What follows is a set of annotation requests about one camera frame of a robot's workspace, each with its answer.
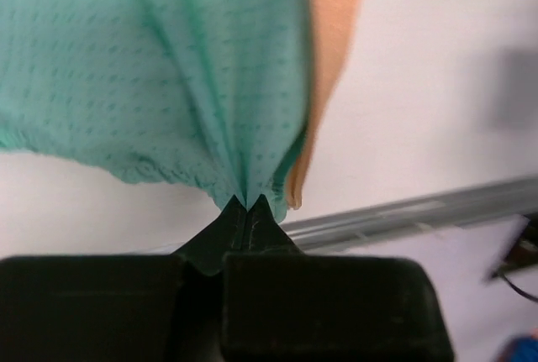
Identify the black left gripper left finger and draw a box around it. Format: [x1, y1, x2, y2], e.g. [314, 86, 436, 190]
[1, 199, 246, 361]

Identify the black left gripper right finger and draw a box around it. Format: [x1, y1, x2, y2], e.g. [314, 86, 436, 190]
[220, 197, 455, 361]

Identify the orange and teal jacket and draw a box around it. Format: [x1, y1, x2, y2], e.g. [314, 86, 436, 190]
[0, 0, 538, 223]

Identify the aluminium table front rail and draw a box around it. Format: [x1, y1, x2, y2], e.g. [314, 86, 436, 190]
[282, 176, 537, 251]

